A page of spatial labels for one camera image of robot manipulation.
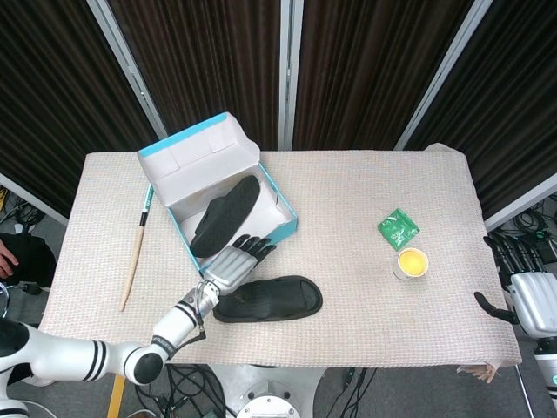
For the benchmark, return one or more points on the dark ribbed partition panel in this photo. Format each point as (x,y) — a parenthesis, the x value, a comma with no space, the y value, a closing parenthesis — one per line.
(513,109)
(370,65)
(52,87)
(209,52)

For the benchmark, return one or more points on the turquoise shoe box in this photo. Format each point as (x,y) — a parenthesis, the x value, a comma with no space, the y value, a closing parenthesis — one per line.
(196,152)

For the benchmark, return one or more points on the green sachet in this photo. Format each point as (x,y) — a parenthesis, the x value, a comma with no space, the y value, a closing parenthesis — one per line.
(398,231)

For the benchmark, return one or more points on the beige woven tablecloth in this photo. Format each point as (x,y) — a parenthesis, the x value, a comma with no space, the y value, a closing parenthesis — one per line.
(370,313)

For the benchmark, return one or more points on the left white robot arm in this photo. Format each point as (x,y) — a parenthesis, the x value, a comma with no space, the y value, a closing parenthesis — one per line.
(65,357)

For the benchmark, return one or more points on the person hand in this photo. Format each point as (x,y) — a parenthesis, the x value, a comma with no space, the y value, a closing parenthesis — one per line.
(8,263)

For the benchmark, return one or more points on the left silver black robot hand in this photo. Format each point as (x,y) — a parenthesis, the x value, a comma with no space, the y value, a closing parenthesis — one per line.
(230,267)

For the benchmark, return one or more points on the black slipper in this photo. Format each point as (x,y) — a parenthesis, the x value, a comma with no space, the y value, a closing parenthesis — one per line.
(226,213)
(278,300)

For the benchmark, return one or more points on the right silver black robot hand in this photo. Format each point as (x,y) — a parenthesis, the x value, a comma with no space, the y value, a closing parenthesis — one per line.
(537,305)

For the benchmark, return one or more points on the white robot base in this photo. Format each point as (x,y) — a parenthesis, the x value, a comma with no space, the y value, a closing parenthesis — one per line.
(270,400)

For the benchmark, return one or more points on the grey metal partition post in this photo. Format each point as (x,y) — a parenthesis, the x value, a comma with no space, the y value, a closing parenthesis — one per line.
(522,203)
(443,74)
(35,201)
(131,74)
(290,65)

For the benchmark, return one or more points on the paper cup yellow liquid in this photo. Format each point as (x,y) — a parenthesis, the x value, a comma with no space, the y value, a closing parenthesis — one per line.
(412,263)

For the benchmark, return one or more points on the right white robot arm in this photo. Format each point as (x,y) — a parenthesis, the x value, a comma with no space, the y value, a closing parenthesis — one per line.
(547,370)

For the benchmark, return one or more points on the person black trouser leg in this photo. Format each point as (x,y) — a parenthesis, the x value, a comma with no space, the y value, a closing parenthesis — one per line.
(37,261)

